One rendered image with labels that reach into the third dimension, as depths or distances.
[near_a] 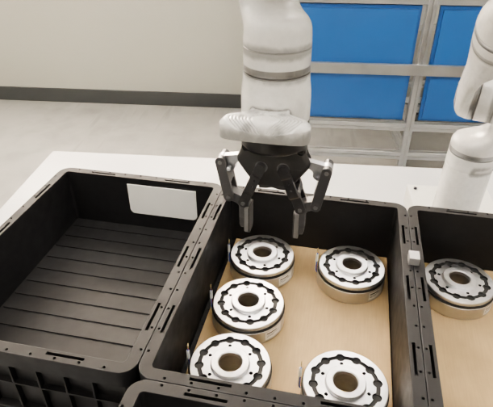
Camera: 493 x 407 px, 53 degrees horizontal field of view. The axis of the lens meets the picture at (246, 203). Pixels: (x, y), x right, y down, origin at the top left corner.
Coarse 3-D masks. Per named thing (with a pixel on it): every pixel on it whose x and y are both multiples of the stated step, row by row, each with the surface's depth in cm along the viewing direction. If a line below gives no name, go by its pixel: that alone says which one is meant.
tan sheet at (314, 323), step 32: (320, 256) 84; (288, 288) 78; (384, 288) 78; (288, 320) 72; (320, 320) 72; (352, 320) 72; (384, 320) 72; (288, 352) 67; (320, 352) 67; (384, 352) 67; (288, 384) 63
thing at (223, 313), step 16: (224, 288) 73; (240, 288) 73; (256, 288) 73; (272, 288) 73; (224, 304) 70; (272, 304) 70; (224, 320) 68; (240, 320) 68; (256, 320) 68; (272, 320) 68
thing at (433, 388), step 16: (416, 208) 78; (432, 208) 78; (448, 208) 78; (416, 224) 75; (416, 272) 66; (416, 288) 63; (432, 336) 57; (432, 352) 55; (432, 384) 51; (432, 400) 50
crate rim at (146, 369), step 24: (264, 192) 83; (216, 216) 77; (408, 240) 72; (192, 264) 68; (408, 288) 65; (168, 312) 60; (408, 312) 60; (408, 336) 57; (144, 360) 54; (408, 360) 54; (192, 384) 51; (216, 384) 52; (240, 384) 51
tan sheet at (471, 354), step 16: (432, 320) 72; (448, 320) 72; (464, 320) 72; (480, 320) 72; (448, 336) 70; (464, 336) 70; (480, 336) 70; (448, 352) 67; (464, 352) 67; (480, 352) 67; (448, 368) 65; (464, 368) 65; (480, 368) 65; (448, 384) 63; (464, 384) 63; (480, 384) 63; (448, 400) 61; (464, 400) 61; (480, 400) 61
